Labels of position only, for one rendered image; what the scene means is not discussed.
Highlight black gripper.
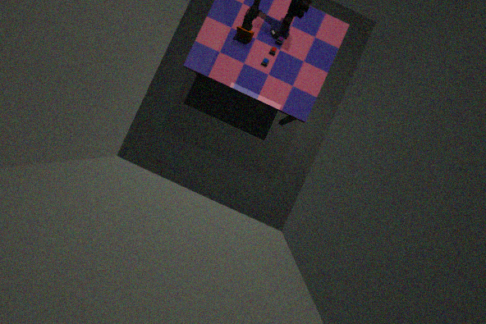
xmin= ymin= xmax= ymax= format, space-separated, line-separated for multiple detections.
xmin=282 ymin=4 xmax=297 ymax=25

